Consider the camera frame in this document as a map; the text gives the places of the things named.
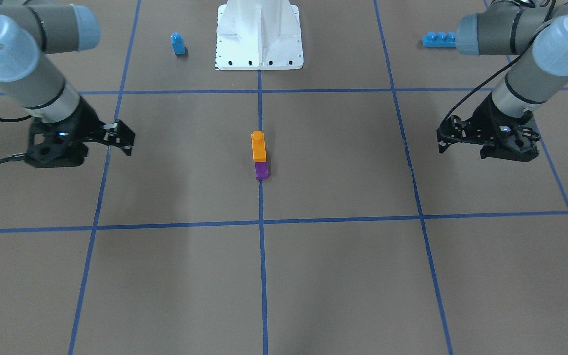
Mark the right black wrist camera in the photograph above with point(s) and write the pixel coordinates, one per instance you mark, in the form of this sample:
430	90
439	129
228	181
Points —
118	135

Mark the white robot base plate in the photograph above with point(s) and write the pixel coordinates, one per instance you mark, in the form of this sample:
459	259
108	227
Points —
258	35

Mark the orange trapezoid block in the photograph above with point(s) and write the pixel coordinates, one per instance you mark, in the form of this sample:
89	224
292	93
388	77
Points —
258	144

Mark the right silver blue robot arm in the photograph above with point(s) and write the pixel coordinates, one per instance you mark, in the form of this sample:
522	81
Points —
29	32

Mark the blue four-stud brick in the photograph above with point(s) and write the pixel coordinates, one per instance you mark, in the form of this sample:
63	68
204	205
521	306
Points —
439	40

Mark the small blue brick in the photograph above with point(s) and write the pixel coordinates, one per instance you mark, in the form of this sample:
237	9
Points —
177	44

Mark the purple trapezoid block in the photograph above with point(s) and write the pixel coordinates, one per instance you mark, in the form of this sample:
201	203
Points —
262	170

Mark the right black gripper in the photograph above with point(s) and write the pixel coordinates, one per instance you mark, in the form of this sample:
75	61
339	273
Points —
85	120

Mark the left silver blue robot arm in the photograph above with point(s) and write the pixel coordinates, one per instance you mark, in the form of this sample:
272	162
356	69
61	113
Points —
537	36

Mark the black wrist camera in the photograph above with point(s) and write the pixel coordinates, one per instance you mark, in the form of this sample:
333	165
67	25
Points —
453	130
118	135

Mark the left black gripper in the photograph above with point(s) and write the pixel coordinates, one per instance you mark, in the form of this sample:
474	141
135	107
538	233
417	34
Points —
482	114

